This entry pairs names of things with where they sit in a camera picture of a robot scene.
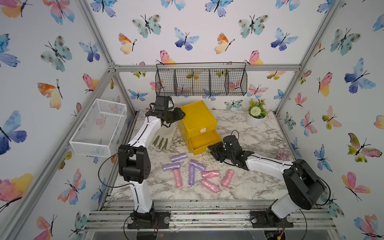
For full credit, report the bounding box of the yellow three-drawer box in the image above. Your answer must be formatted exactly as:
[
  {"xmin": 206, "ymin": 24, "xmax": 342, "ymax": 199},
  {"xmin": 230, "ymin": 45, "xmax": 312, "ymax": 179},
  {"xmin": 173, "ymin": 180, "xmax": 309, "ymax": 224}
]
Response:
[{"xmin": 179, "ymin": 101, "xmax": 222, "ymax": 156}]

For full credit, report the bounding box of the black wire wall basket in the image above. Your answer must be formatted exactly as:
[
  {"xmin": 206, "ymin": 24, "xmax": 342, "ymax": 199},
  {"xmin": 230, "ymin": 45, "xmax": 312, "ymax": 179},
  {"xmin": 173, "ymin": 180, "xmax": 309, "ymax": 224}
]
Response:
[{"xmin": 155, "ymin": 62, "xmax": 248, "ymax": 97}]

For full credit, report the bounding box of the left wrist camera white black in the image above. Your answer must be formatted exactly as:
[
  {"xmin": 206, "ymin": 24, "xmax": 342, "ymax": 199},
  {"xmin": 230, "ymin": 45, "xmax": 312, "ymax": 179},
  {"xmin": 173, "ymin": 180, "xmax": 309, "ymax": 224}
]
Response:
[{"xmin": 154, "ymin": 96, "xmax": 174, "ymax": 111}]

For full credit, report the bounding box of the pink roll bottom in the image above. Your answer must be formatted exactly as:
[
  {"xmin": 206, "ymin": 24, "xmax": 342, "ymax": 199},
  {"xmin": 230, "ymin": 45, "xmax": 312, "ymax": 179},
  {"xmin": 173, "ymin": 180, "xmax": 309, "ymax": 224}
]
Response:
[{"xmin": 202, "ymin": 179, "xmax": 220, "ymax": 194}]

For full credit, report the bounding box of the purple roll angled centre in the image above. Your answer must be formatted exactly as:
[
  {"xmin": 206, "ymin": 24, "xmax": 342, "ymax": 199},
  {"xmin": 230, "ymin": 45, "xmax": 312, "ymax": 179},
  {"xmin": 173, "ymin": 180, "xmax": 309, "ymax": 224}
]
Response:
[{"xmin": 189, "ymin": 160, "xmax": 206, "ymax": 172}]

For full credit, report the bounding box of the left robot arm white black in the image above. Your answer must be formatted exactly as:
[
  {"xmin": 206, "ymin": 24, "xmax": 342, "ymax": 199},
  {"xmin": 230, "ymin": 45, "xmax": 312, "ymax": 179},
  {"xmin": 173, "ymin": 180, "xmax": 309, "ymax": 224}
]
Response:
[{"xmin": 118, "ymin": 107, "xmax": 186, "ymax": 229}]

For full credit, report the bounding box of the pink roll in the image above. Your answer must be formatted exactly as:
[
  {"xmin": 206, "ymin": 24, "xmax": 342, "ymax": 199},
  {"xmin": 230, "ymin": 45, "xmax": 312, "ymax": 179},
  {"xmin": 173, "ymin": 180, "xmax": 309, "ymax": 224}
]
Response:
[
  {"xmin": 221, "ymin": 169, "xmax": 235, "ymax": 188},
  {"xmin": 173, "ymin": 169, "xmax": 183, "ymax": 188},
  {"xmin": 202, "ymin": 179, "xmax": 220, "ymax": 194},
  {"xmin": 202, "ymin": 170, "xmax": 220, "ymax": 179}
]

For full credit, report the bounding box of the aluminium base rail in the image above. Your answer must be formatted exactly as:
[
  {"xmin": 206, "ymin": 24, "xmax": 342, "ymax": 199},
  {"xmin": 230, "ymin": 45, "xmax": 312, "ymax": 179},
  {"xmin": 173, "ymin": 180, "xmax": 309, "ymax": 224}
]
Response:
[{"xmin": 85, "ymin": 200, "xmax": 340, "ymax": 240}]

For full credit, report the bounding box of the white mesh wall basket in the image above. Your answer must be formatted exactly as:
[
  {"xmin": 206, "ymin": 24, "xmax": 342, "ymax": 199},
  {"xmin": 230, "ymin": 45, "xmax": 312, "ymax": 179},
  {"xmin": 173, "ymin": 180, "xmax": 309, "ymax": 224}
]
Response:
[{"xmin": 70, "ymin": 99, "xmax": 127, "ymax": 158}]

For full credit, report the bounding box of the pink artificial flower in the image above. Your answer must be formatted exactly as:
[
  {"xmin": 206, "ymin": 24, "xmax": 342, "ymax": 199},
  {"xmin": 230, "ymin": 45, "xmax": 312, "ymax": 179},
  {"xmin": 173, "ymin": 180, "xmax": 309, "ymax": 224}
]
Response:
[{"xmin": 276, "ymin": 149, "xmax": 291, "ymax": 161}]

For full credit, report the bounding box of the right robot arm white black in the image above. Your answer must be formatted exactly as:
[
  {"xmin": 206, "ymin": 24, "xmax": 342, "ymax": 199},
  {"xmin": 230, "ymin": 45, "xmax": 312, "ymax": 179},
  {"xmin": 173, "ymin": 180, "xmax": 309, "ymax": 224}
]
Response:
[{"xmin": 208, "ymin": 135, "xmax": 326, "ymax": 225}]

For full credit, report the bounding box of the purple roll upright centre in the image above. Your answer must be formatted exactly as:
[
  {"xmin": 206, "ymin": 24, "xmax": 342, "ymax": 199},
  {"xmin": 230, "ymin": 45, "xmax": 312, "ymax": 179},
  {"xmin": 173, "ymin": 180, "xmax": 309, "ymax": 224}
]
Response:
[{"xmin": 189, "ymin": 165, "xmax": 196, "ymax": 186}]

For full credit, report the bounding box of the beige green work glove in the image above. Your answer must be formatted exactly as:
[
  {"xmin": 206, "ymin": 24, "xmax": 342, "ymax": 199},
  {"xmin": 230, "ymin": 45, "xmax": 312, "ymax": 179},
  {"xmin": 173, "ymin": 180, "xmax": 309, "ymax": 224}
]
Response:
[{"xmin": 151, "ymin": 123, "xmax": 178, "ymax": 150}]

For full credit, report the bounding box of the purple roll upper left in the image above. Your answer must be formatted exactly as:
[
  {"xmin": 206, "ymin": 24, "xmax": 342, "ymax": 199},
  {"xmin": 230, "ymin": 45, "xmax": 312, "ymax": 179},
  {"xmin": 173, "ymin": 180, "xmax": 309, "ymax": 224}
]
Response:
[{"xmin": 171, "ymin": 153, "xmax": 188, "ymax": 163}]

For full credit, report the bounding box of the white pot with green plant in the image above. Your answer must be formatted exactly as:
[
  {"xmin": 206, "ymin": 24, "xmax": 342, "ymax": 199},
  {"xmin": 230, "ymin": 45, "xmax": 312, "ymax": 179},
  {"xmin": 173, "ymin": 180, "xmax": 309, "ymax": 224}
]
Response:
[{"xmin": 247, "ymin": 99, "xmax": 268, "ymax": 127}]

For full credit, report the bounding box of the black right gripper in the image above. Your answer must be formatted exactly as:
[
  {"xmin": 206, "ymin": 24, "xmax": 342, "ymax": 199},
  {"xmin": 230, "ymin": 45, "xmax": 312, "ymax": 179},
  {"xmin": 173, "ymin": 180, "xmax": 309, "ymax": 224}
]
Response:
[{"xmin": 206, "ymin": 142, "xmax": 235, "ymax": 164}]

